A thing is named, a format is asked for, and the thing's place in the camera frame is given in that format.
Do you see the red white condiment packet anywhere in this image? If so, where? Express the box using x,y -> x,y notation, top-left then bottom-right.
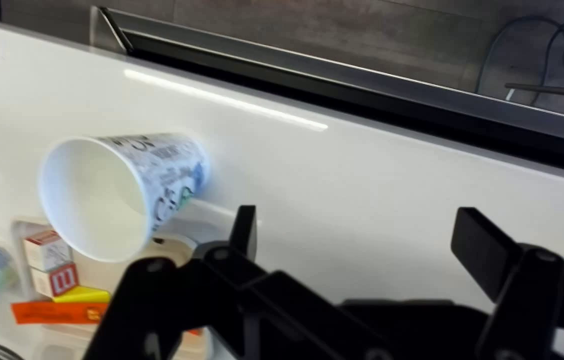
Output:
23,230 -> 78,299

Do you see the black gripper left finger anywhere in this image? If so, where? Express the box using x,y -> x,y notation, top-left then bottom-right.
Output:
230,205 -> 257,260

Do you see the yellow condiment packet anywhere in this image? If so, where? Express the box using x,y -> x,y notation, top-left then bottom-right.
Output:
53,286 -> 109,305

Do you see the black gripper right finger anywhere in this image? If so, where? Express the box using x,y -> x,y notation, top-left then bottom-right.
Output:
450,209 -> 521,301

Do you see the patterned paper coffee cup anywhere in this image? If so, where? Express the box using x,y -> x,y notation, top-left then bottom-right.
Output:
38,134 -> 210,262

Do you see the orange packet in food pack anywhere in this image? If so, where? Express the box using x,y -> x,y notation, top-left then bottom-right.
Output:
12,302 -> 107,324

